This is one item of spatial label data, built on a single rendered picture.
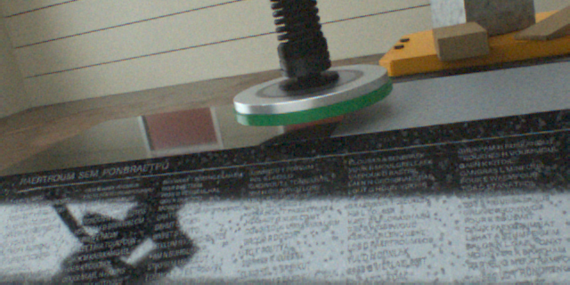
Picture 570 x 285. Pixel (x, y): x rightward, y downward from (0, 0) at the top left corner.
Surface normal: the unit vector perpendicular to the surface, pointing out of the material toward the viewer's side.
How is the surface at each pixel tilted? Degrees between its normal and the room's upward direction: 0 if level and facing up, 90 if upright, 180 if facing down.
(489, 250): 45
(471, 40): 90
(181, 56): 90
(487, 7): 90
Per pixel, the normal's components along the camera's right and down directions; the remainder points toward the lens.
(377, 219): -0.32, -0.47
